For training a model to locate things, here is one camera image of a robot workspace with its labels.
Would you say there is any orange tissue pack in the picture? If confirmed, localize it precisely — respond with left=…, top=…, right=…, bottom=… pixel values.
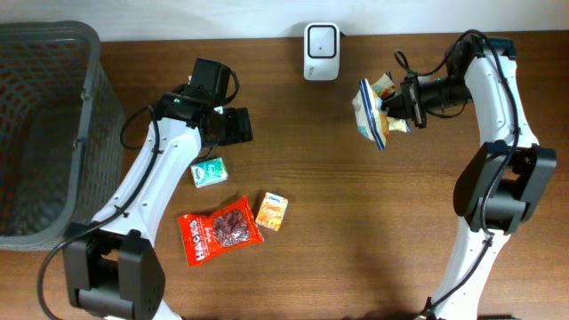
left=255, top=192, right=289, bottom=231

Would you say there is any red Hacks candy bag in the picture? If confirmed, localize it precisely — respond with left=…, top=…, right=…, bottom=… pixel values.
left=178, top=196, right=264, bottom=267

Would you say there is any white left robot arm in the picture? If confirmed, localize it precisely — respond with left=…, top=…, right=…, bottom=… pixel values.
left=58, top=59, right=252, bottom=319

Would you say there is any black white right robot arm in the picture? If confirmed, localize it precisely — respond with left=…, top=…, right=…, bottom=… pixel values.
left=381, top=29, right=557, bottom=319

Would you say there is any white barcode scanner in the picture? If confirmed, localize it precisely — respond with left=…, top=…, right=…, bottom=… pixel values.
left=303, top=22, right=341, bottom=81

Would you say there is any grey plastic mesh basket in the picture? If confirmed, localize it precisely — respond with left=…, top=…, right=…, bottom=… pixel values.
left=1, top=20, right=125, bottom=252

